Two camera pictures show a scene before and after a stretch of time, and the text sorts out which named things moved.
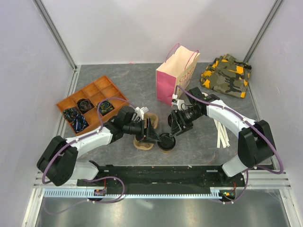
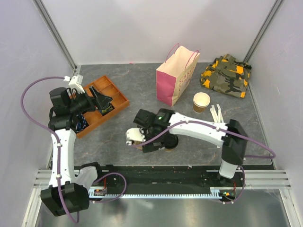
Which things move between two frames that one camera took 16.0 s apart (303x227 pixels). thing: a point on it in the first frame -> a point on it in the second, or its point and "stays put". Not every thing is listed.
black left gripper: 148,135 -> 102,101
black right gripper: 177,128 -> 150,147
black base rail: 191,177 stays put
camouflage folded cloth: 227,75 stays put
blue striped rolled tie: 79,123 stays put
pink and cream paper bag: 177,70 stays put
